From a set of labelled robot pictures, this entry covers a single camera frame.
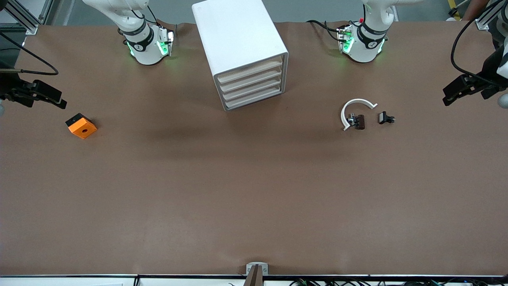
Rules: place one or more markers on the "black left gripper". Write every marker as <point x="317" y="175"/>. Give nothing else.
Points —
<point x="489" y="74"/>

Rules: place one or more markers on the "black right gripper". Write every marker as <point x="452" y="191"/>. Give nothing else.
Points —
<point x="8" y="86"/>

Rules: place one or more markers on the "white plastic drawer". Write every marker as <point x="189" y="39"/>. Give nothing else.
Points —
<point x="253" y="89"/>
<point x="251" y="80"/>
<point x="254" y="98"/>
<point x="250" y="70"/>

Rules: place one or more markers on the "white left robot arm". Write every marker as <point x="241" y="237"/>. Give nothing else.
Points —
<point x="367" y="43"/>

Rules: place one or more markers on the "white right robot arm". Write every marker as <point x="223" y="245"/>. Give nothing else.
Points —
<point x="145" y="43"/>

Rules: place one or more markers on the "white drawer cabinet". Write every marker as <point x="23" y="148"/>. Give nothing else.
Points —
<point x="234" y="35"/>

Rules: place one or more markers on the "orange box with hole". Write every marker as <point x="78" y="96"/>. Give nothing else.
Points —
<point x="81" y="128"/>

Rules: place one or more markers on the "black small clip component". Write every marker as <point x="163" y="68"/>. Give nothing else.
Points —
<point x="384" y="117"/>

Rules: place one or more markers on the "brown small electrical component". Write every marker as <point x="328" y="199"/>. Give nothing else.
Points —
<point x="359" y="121"/>

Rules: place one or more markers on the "white curved plastic piece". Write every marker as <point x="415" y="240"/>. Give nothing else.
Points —
<point x="344" y="113"/>

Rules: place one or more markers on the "aluminium frame post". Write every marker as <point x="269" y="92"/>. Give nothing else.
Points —
<point x="24" y="18"/>
<point x="486" y="18"/>

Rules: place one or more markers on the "white table edge rail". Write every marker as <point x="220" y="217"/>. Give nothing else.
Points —
<point x="79" y="279"/>

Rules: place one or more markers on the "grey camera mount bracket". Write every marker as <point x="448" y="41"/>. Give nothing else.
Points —
<point x="257" y="270"/>

